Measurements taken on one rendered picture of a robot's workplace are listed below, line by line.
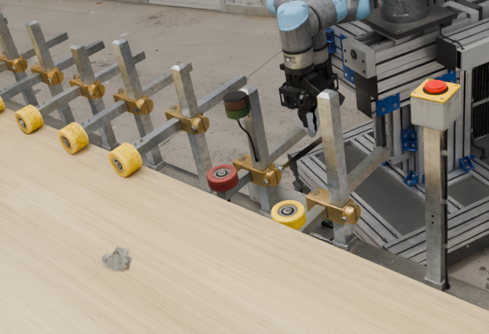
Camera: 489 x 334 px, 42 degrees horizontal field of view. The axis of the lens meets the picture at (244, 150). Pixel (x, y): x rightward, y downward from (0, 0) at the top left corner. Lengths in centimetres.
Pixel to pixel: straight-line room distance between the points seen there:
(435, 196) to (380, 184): 131
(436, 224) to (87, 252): 80
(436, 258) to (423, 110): 39
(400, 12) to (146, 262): 109
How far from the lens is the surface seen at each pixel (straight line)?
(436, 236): 146
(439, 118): 125
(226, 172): 166
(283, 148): 181
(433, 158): 133
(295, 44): 153
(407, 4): 201
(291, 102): 163
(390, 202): 259
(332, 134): 145
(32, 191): 185
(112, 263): 147
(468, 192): 265
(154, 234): 153
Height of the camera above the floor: 184
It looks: 33 degrees down
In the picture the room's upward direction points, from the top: 12 degrees counter-clockwise
